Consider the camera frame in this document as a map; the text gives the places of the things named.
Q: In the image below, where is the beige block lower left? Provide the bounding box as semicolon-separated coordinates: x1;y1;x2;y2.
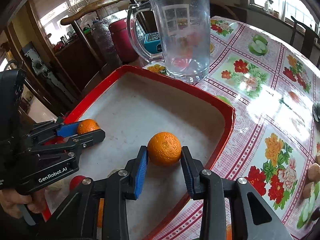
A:
302;181;315;199

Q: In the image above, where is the large orange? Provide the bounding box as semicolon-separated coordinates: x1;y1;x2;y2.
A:
147;132;182;167

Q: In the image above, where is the beige block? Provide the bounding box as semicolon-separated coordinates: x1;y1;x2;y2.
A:
308;163;320;183
302;181;315;199

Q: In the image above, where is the small orange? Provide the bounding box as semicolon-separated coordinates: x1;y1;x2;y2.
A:
76;119;100;135

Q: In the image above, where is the beige block middle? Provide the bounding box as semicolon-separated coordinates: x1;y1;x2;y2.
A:
308;163;320;183

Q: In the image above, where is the clear glass mug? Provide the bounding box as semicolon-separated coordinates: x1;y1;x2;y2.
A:
127;0;210;84

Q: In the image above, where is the wooden chair curved back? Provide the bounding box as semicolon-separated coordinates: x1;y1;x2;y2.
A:
60;0;136;70

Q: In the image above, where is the dark wooden chair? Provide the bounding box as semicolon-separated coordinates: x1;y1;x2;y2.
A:
289;16;319;59

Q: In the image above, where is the person left hand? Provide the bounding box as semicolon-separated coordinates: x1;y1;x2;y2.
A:
1;189;46;218

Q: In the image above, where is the red tomato in tray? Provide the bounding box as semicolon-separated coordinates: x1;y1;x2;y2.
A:
43;136;66;145

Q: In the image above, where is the red thermos cup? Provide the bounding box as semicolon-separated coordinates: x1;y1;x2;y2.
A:
109;18;139;63

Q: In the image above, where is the red tomato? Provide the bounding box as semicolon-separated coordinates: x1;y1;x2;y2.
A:
43;136;66;145
69;175;86;191

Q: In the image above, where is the clear textured bottle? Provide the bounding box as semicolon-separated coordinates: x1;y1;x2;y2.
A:
91;18;122;69

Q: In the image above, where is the floral plastic tablecloth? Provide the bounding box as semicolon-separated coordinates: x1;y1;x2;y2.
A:
142;16;320;240

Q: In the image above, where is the blue box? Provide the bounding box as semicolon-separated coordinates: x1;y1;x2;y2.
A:
144;32;162;54

